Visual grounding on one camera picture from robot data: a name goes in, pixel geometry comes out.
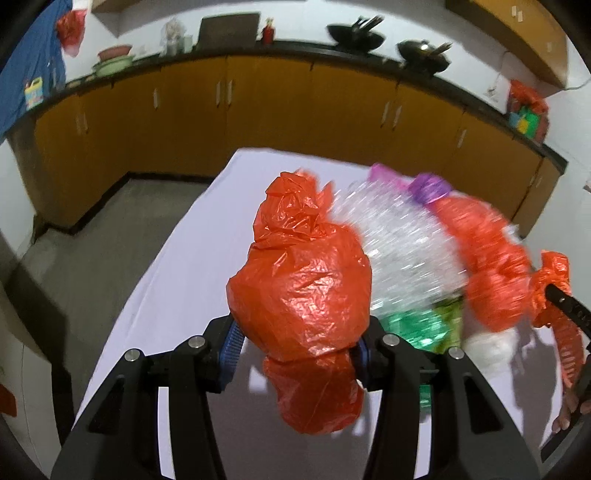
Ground black countertop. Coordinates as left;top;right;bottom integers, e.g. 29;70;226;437
1;40;568;174

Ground clear jar with bag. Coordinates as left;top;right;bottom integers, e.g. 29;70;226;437
161;17;193;56

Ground bubble wrap sheet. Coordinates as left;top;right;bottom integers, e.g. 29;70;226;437
331;180;468;318

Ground green plastic bag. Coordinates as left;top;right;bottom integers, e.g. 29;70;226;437
380;299;465;411

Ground yellow detergent bottle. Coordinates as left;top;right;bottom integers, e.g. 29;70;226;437
24;77;44;111

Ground red hanging plastic bag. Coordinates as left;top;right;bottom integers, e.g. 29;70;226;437
56;9;87;57

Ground dark cutting board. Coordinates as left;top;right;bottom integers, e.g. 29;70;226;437
197;12;260;50

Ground person's hand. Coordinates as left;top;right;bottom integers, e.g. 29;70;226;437
552;373;590;434

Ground lower wooden cabinets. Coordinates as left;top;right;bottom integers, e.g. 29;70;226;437
7;55;566;233

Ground black wok with lid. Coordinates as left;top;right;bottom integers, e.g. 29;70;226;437
397;40;453;76

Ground black wok left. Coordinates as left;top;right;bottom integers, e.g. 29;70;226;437
327;15;386;54

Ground white plastic bag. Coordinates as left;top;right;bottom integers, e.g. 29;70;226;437
461;317;531;377

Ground pink purple plastic bag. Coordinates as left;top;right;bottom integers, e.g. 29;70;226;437
368;163;453;206

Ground stacked red green bowls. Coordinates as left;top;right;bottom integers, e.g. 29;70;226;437
92;44;134;78

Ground wooden cabinets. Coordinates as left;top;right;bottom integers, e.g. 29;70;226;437
445;0;568;89
7;55;566;233

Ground red bottle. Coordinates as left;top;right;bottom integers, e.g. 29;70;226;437
260;18;276;45

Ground red bag covered containers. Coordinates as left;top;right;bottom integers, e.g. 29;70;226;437
506;79;550;144

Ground round red plastic bag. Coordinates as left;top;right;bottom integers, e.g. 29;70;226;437
530;250;585;388

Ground upper right wooden cabinets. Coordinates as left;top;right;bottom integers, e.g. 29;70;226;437
445;0;568;89

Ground blue hanging cloth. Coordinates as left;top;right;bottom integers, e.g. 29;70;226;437
1;1;72;140

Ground large red knotted bag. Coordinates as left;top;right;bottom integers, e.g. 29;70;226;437
430;196;531;332

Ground long red plastic bag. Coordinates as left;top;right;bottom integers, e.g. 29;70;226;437
226;170;372;435

